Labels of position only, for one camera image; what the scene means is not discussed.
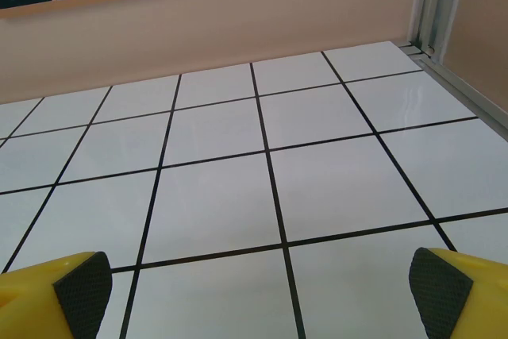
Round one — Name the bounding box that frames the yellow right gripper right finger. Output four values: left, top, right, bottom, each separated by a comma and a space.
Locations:
409, 247, 508, 339

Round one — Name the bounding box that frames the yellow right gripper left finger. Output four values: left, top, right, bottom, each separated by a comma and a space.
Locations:
0, 251, 114, 339

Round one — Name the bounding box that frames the aluminium table side rail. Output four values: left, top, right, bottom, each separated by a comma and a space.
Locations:
398, 40, 508, 117

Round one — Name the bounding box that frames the aluminium frame post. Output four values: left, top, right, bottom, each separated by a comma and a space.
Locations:
408, 0, 475, 58

